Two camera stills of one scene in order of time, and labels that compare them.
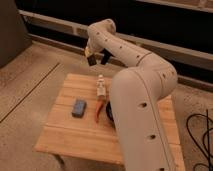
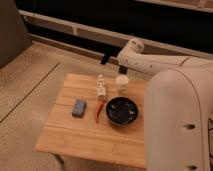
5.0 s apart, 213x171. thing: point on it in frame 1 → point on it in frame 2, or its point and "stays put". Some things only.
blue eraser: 79,108 stays put
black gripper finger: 92,60 → 122,70
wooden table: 71,128 stays put
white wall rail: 145,44 stays put
